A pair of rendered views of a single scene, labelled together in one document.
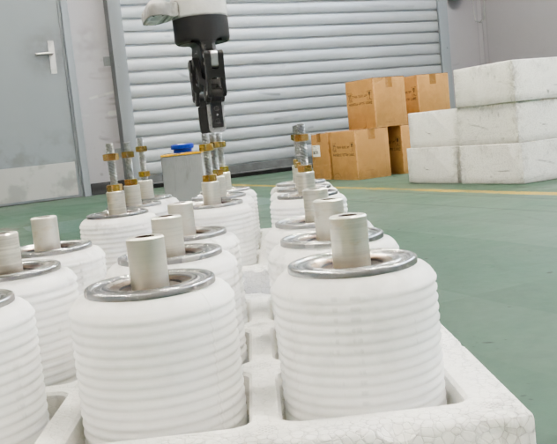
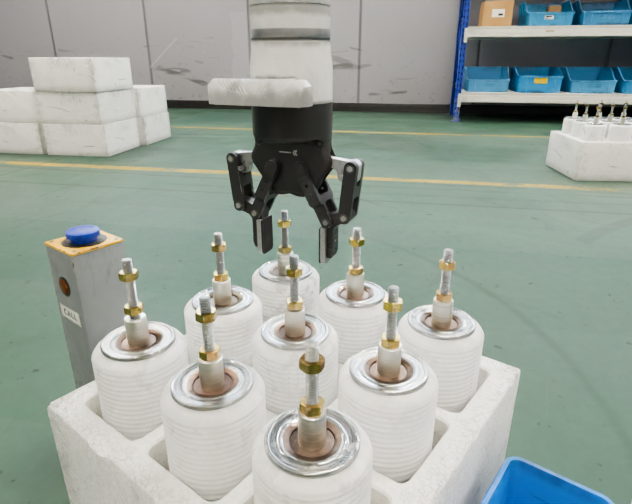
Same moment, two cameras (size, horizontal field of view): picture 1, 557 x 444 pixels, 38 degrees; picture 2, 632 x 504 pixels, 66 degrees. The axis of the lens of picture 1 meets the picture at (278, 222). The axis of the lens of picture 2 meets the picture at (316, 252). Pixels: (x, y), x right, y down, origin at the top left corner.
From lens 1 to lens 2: 0.94 m
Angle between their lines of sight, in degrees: 53
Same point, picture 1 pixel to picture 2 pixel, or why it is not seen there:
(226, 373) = not seen: outside the picture
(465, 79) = (43, 67)
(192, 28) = (317, 123)
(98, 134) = not seen: outside the picture
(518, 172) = (103, 147)
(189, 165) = (111, 259)
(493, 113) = (75, 99)
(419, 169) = not seen: outside the picture
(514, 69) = (93, 65)
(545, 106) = (114, 96)
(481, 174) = (67, 148)
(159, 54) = not seen: outside the picture
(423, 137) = not seen: outside the picture
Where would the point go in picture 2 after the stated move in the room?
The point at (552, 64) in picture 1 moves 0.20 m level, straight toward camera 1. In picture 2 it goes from (116, 63) to (123, 63)
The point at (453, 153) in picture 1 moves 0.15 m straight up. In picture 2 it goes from (35, 129) to (30, 103)
